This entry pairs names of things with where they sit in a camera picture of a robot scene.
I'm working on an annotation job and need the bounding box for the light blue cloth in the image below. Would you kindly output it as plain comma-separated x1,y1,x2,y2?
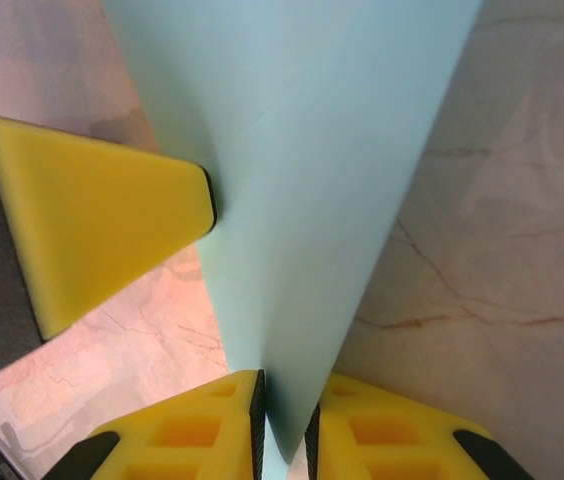
101,0,483,480

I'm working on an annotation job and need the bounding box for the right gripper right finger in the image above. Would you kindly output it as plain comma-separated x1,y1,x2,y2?
304,372,538,480

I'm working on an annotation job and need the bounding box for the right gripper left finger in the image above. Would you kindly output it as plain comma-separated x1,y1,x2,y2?
64,368,267,480

